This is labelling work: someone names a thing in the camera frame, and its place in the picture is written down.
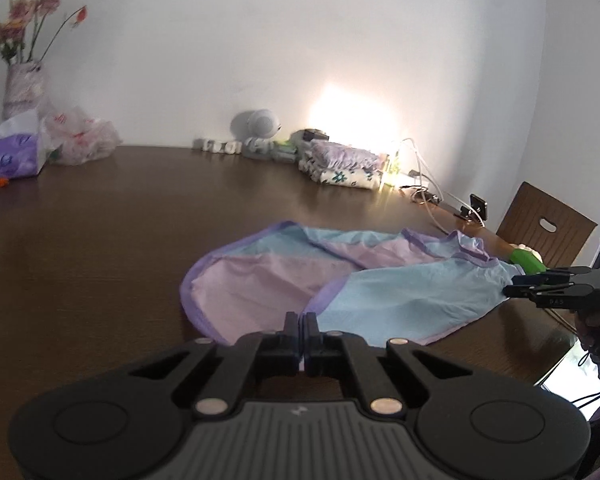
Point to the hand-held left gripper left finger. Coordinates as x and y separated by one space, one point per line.
292 342

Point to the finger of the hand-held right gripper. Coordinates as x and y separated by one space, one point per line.
555 277
555 296

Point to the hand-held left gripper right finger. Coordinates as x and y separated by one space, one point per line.
311 342

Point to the pink blue purple mesh garment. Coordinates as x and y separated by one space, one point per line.
390 295

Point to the green plastic object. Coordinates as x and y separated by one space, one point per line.
527 261

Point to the cream cloth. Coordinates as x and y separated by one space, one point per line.
532 251

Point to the brown wooden chair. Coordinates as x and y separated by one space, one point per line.
530 210

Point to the smartphone on holder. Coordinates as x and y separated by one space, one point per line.
479 206

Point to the folded white teal-flower cloth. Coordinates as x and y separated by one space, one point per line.
345 177

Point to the folded purple floral frilled cloth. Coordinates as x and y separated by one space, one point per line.
340 155

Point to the white power strip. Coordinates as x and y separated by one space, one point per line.
217 146

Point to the clear red-printed plastic bag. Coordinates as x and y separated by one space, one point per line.
80 135

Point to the purple tissue pack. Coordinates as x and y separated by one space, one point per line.
10 157

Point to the patterned flower vase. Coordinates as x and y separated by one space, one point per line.
22 90

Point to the artificial pink flowers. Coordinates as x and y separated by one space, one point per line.
30 7

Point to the white round camera device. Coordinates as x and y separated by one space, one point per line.
260 125

